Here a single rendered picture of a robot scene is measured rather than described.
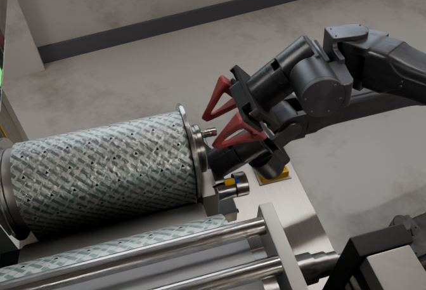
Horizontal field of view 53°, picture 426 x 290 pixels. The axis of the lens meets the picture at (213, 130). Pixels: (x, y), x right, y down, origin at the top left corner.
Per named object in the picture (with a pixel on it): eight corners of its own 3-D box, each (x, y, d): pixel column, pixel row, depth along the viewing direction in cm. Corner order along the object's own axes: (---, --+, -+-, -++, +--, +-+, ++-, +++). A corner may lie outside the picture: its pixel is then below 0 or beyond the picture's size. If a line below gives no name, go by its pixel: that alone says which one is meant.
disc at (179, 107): (203, 217, 64) (198, 147, 55) (200, 218, 64) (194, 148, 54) (183, 152, 75) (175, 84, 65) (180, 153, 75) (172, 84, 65)
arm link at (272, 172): (273, 93, 79) (297, 120, 73) (295, 124, 87) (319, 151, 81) (223, 133, 81) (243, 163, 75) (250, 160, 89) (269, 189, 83)
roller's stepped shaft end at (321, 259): (345, 279, 45) (352, 266, 42) (292, 294, 44) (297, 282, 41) (331, 251, 47) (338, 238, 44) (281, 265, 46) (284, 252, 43)
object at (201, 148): (210, 165, 61) (198, 117, 63) (196, 169, 60) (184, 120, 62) (205, 175, 68) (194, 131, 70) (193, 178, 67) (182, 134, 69)
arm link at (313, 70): (354, 74, 65) (362, 21, 60) (387, 119, 56) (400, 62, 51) (278, 84, 65) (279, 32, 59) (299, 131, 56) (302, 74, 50)
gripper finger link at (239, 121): (218, 131, 71) (262, 98, 67) (231, 165, 66) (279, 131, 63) (192, 115, 66) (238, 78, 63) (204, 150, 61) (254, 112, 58)
